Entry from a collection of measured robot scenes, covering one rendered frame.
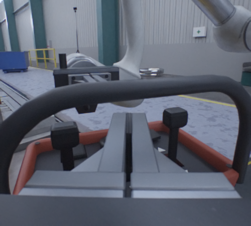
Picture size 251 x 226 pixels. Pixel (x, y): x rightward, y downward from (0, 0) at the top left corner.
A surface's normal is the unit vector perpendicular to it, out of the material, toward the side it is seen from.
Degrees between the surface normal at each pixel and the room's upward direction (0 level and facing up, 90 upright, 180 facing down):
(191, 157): 0
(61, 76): 90
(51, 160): 0
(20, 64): 90
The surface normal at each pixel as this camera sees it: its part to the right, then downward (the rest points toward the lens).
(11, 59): 0.39, 0.25
